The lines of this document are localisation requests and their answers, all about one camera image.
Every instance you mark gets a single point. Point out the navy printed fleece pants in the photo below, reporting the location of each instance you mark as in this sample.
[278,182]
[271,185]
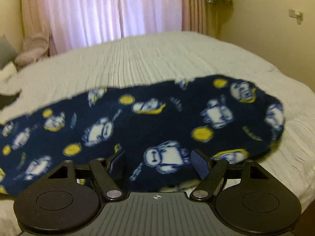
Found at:
[123,132]

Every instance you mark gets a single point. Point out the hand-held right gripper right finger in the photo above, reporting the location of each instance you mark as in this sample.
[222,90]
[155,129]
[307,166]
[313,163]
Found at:
[200,164]

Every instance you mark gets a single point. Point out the pink curtain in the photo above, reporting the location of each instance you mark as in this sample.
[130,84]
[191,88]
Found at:
[98,9]

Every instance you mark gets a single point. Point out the bed with striped white cover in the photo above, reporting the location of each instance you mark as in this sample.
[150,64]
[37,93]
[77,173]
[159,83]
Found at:
[160,59]

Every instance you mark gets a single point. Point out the pink pillow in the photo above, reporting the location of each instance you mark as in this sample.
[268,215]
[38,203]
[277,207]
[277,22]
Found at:
[32,51]

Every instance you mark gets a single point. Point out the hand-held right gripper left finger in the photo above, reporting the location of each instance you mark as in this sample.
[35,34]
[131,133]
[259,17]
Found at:
[118,164]

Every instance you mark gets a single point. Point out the white wall fixture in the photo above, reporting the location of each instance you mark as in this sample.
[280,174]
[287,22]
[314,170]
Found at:
[296,14]

